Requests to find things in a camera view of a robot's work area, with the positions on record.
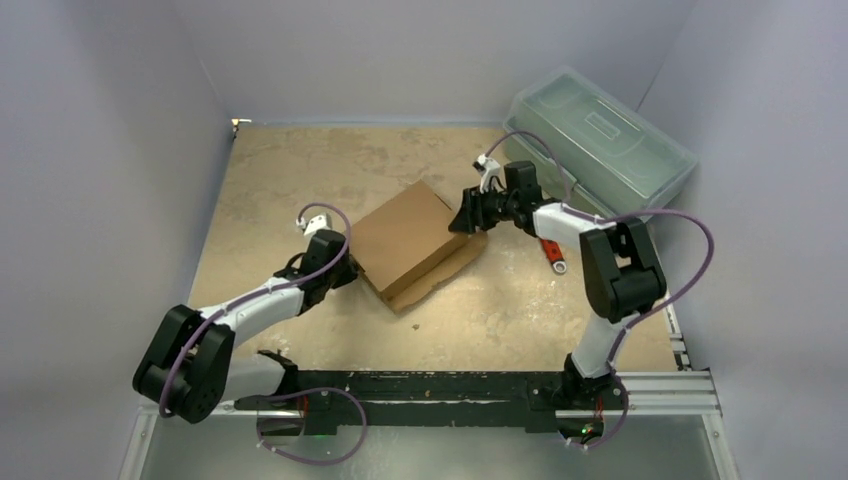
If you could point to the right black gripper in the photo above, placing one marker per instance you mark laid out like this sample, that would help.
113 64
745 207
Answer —
479 210

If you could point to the brown cardboard box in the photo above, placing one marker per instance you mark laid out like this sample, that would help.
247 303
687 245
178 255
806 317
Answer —
405 250

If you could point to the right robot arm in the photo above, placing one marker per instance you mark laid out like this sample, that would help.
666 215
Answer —
620 267

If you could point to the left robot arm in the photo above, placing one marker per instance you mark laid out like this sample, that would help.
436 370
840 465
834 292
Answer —
187 369

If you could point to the translucent green plastic toolbox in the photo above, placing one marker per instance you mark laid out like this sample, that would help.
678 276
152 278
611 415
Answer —
592 149

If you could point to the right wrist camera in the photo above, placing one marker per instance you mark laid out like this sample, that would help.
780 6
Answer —
489 171

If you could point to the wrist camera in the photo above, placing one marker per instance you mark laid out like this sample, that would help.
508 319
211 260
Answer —
310 226
489 171

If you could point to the red handled adjustable wrench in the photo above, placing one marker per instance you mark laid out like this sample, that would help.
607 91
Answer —
554 256

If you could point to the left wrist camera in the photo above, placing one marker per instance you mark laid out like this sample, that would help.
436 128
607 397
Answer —
310 226

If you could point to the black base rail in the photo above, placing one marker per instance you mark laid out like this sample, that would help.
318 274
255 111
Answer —
329 399

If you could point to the aluminium frame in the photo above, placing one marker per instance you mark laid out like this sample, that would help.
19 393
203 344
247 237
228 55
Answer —
671 428

